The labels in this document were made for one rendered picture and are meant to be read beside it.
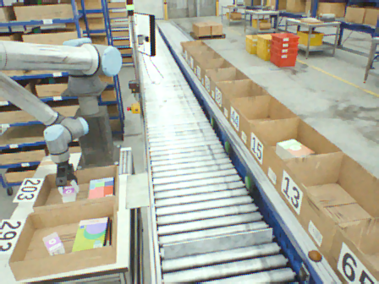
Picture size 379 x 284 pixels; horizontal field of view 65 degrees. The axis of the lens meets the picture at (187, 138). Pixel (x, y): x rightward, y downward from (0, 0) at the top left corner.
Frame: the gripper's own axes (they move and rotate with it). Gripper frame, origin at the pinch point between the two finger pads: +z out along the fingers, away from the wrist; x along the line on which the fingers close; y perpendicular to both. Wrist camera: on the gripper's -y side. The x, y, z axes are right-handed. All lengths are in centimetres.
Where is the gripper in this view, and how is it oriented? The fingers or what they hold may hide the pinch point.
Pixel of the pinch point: (69, 193)
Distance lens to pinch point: 170.9
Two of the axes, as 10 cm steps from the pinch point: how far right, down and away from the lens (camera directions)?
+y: -2.2, -4.4, 8.7
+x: -9.7, 1.4, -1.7
